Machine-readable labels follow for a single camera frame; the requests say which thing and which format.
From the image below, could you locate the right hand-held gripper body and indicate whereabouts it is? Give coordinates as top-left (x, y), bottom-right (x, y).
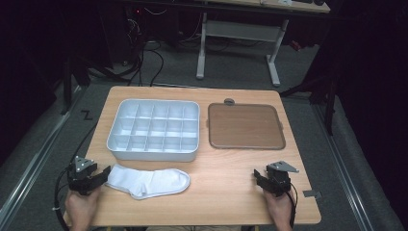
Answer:
top-left (265, 160), bottom-right (300, 197)

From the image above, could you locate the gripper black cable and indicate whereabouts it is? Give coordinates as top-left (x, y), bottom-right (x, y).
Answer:
top-left (52, 165), bottom-right (73, 231)
top-left (287, 182), bottom-right (298, 229)

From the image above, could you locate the person's left hand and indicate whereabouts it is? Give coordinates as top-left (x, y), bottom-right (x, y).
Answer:
top-left (64, 186), bottom-right (102, 223)

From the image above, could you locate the black metal stand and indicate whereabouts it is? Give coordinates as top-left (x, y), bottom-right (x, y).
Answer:
top-left (59, 54), bottom-right (92, 116)
top-left (278, 73), bottom-right (340, 136)

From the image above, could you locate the black looped floor cable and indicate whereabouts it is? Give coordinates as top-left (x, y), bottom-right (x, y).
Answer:
top-left (128, 39), bottom-right (166, 88)

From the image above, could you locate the white compartment storage box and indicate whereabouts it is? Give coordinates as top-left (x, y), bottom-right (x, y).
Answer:
top-left (106, 98), bottom-right (201, 163)

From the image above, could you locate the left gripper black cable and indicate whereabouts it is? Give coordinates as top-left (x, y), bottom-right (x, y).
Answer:
top-left (52, 165), bottom-right (73, 231)

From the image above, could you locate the brown tray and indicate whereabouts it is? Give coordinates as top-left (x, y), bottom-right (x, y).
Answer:
top-left (207, 102), bottom-right (287, 151)

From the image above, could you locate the metal floor rail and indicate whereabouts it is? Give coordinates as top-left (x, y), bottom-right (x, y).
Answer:
top-left (0, 85), bottom-right (83, 223)
top-left (312, 104), bottom-right (374, 231)

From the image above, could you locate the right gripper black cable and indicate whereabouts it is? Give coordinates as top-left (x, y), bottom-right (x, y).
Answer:
top-left (287, 182), bottom-right (298, 229)

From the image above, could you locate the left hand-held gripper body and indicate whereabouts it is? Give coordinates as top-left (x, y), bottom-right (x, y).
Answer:
top-left (66, 155), bottom-right (99, 196)

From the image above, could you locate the dark computer case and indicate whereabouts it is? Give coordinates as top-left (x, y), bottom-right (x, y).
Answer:
top-left (123, 4), bottom-right (147, 65)

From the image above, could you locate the person's right hand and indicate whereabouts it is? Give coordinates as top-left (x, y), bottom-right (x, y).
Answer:
top-left (263, 188), bottom-right (295, 223)

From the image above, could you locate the wooden desk with white frame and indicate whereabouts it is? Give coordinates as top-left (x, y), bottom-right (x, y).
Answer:
top-left (195, 0), bottom-right (331, 88)

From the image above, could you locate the white sock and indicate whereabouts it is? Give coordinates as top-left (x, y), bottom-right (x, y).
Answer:
top-left (105, 163), bottom-right (191, 200)

